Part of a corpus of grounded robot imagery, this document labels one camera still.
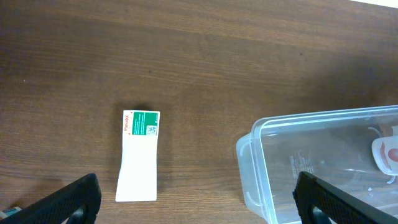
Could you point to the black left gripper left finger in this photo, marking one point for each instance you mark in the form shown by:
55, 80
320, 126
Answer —
78, 202

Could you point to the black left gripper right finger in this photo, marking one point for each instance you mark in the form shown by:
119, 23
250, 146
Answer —
319, 202

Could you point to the white green medicine box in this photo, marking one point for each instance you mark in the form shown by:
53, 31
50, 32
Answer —
137, 181

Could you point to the white spray bottle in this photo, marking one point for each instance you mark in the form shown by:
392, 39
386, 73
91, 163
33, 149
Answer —
384, 151

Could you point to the small gold-lid jar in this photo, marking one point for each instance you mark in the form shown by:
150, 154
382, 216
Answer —
8, 212

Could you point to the clear plastic container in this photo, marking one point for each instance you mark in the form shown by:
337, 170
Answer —
332, 145

